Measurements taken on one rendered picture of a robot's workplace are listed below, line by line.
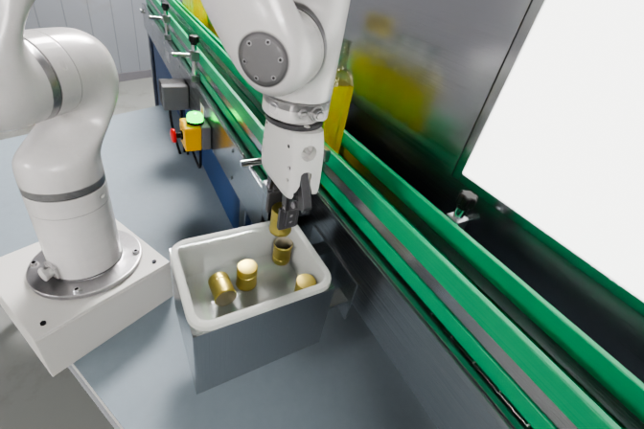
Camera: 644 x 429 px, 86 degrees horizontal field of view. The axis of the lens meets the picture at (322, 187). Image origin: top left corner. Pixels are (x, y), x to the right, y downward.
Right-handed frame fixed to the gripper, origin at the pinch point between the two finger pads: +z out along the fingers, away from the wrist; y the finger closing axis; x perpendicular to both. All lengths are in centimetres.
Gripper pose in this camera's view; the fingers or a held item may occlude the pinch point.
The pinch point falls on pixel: (282, 208)
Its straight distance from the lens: 53.0
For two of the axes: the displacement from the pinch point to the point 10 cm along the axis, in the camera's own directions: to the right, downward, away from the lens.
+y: -5.0, -5.6, 6.6
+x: -8.5, 1.7, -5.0
